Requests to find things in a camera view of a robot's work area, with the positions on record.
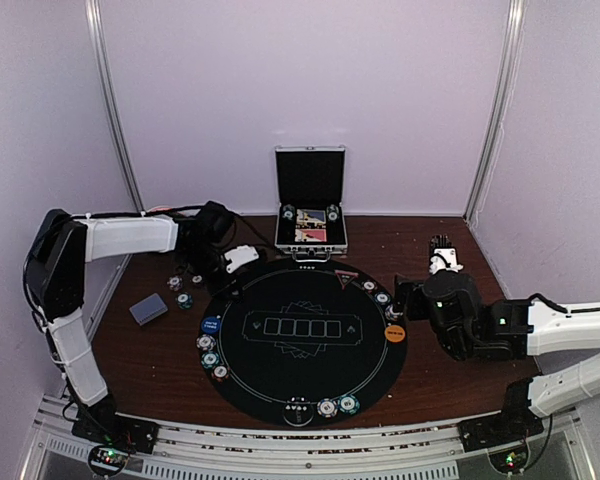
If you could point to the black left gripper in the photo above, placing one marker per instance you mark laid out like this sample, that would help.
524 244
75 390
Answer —
221 289

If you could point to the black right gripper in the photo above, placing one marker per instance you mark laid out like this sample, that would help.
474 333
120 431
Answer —
402 288

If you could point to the blue white 10 chip stack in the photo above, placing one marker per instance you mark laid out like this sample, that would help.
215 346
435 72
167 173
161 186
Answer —
175 283

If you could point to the green blue chip stack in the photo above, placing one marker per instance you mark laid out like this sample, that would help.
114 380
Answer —
184 301

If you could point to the blue small blind button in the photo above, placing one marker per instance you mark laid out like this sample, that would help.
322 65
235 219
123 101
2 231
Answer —
211 325

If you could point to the blue white chips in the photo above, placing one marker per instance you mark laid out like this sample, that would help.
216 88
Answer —
205 343
327 408
391 314

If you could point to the orange big blind button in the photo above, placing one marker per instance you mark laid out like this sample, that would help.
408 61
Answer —
395 333

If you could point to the grey blue card deck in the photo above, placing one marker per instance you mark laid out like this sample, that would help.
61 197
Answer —
148 309

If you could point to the orange chips seat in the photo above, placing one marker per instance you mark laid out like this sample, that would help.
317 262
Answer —
220 373
370 286

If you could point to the red black triangle marker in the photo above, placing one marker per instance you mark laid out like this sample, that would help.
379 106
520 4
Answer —
345 277

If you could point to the green chips front seat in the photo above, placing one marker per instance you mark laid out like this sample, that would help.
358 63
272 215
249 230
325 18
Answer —
348 404

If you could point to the blue white chips front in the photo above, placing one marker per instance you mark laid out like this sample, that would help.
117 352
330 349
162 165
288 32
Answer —
327 408

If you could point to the clear round dealer button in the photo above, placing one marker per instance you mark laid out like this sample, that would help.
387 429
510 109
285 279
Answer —
298 411

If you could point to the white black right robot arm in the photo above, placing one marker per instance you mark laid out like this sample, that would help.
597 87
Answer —
513 329

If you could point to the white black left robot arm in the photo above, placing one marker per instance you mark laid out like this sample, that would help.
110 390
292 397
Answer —
54 271

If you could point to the left chip stack in case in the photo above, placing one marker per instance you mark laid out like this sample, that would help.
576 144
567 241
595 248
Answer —
288 212

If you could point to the chip stack in case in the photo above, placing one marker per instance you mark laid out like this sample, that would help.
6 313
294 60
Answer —
332 213
288 212

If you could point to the red card box in case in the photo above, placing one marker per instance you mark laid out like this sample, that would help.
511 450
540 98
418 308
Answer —
310 235

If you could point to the blue card box in case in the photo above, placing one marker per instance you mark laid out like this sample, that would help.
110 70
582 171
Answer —
310 218

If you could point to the aluminium poker case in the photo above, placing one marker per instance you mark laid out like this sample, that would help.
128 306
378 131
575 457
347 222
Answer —
310 177

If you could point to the round black poker mat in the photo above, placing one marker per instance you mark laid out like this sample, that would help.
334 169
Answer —
296 332

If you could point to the right chip stack in case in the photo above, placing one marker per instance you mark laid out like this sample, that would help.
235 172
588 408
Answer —
332 213

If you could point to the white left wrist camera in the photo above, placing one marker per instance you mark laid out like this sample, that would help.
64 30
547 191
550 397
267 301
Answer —
238 257

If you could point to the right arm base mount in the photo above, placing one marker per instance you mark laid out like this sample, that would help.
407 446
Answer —
514 422

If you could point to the aluminium front rail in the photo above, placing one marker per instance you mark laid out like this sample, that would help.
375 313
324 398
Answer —
431 450

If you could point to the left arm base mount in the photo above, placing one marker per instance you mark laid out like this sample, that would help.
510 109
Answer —
102 424

